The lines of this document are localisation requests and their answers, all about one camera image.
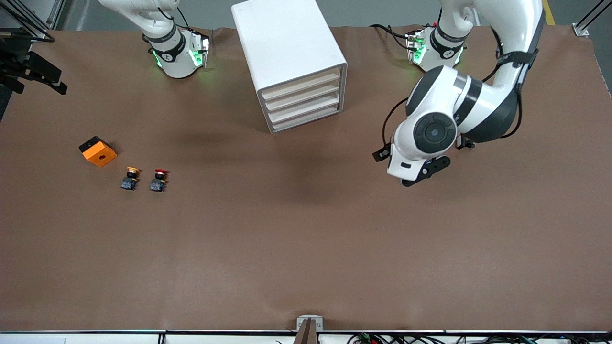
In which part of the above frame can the yellow-capped push button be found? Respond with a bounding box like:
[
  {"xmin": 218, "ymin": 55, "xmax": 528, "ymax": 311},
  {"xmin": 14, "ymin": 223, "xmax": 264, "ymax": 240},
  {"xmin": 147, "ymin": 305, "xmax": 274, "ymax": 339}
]
[{"xmin": 120, "ymin": 166, "xmax": 141, "ymax": 191}]

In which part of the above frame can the red-capped push button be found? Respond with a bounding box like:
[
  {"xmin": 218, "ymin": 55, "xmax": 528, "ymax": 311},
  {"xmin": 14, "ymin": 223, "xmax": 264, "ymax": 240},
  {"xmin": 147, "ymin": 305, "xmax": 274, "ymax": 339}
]
[{"xmin": 150, "ymin": 168, "xmax": 169, "ymax": 193}]

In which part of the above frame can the orange box with hole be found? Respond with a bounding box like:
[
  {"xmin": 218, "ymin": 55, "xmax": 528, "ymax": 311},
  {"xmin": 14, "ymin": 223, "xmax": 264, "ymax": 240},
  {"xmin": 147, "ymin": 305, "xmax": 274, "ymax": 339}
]
[{"xmin": 78, "ymin": 136, "xmax": 118, "ymax": 168}]

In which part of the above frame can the brown table cover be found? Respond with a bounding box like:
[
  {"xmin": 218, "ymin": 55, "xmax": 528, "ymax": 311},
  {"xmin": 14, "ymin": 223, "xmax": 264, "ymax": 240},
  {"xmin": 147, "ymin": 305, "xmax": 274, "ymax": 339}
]
[{"xmin": 0, "ymin": 25, "xmax": 612, "ymax": 333}]

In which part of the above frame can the black arm base cable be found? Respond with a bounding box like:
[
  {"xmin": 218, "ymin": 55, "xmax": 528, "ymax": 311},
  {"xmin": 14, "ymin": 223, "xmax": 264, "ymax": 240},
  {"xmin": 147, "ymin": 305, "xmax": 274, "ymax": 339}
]
[{"xmin": 369, "ymin": 23, "xmax": 413, "ymax": 50}]

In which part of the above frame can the tangled cable bundle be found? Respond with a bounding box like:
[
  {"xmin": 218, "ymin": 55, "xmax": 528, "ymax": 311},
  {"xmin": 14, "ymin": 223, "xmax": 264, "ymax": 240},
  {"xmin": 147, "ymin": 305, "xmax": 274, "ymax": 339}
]
[{"xmin": 347, "ymin": 333, "xmax": 612, "ymax": 344}]

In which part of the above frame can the grey metal bracket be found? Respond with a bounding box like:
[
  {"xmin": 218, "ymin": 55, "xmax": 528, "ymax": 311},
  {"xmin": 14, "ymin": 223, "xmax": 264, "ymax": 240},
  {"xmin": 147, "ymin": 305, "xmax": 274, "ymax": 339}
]
[{"xmin": 293, "ymin": 315, "xmax": 325, "ymax": 344}]

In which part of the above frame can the white table edge rail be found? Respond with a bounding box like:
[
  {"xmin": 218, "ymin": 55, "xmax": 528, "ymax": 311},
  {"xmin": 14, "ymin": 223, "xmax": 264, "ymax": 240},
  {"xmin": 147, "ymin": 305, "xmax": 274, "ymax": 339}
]
[{"xmin": 0, "ymin": 329, "xmax": 612, "ymax": 344}]

